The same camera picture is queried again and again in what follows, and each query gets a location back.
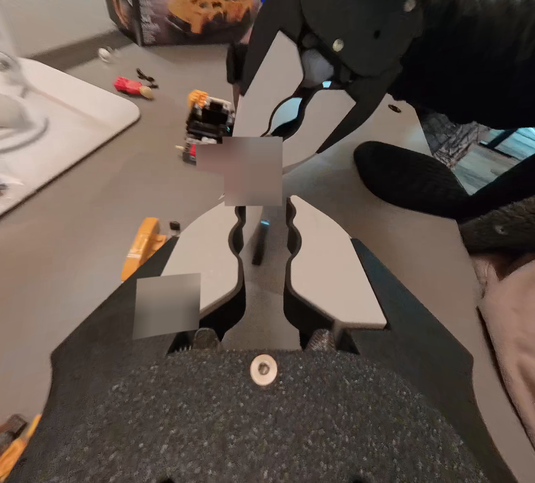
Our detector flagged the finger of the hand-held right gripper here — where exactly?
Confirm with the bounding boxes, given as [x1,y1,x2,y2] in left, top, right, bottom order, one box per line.
[269,88,357,175]
[232,31,303,137]

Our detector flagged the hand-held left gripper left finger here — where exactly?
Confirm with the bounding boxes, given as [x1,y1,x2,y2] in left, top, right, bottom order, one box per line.
[162,204,247,343]

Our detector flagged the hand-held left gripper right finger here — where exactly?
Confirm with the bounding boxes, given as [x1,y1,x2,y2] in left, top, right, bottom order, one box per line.
[284,195,388,335]

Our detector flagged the long black lego piece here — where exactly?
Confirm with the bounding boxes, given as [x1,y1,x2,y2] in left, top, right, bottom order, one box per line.
[252,220,271,266]

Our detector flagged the partly built lego car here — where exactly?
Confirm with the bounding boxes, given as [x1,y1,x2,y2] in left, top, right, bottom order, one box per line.
[183,90,235,164]

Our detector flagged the person's right forearm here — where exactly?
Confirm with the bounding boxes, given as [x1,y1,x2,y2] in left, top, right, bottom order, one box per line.
[393,0,535,130]

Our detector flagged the orange lego body piece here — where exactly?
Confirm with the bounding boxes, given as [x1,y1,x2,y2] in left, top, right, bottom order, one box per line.
[121,217,168,283]

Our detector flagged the red lego minifigure torso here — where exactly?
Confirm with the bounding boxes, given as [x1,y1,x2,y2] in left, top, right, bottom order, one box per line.
[114,76,154,100]

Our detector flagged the orange lego assembly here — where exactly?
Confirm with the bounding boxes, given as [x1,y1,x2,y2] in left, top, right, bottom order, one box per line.
[0,413,42,471]

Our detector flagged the black mesh office chair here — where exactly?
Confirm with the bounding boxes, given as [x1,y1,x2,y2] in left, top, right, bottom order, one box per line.
[353,140,535,254]

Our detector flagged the white book stand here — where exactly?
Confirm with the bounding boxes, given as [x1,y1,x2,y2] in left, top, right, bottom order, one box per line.
[0,52,140,216]

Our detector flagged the person's pink clothing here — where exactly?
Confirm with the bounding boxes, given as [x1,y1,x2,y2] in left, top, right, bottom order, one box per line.
[472,253,535,413]

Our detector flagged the clear bag of small parts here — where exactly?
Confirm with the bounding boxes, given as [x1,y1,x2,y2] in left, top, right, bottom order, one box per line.
[0,176,25,199]

